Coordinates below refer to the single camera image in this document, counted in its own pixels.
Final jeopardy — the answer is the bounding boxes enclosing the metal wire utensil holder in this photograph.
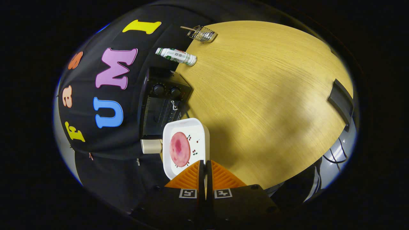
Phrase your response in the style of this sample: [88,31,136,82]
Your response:
[188,25,218,43]

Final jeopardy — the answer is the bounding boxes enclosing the pink ham slice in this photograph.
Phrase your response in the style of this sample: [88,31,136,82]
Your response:
[169,132,191,167]

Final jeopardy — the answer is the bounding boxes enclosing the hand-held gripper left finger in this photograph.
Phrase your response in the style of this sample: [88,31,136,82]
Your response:
[133,160,205,230]

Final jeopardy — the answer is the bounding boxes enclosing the black cables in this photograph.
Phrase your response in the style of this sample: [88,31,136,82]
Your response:
[323,137,349,164]

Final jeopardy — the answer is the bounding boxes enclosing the white square plate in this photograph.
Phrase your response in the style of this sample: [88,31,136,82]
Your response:
[162,118,210,180]

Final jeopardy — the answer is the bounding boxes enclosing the dark chair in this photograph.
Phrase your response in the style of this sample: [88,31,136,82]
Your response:
[328,79,354,132]

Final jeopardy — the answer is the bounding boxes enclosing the white bread toaster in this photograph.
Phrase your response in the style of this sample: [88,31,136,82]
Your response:
[141,139,163,154]

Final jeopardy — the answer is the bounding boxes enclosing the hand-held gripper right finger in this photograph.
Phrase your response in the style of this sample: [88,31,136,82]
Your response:
[206,160,280,229]

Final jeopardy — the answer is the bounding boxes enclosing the black backdrop cloth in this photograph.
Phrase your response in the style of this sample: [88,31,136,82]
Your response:
[58,3,205,218]

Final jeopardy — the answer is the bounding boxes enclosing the white bottle with green label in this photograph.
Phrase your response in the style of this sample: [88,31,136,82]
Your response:
[155,48,197,66]

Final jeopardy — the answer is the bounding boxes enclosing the black toaster oven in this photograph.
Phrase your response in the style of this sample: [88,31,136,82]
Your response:
[138,66,193,140]

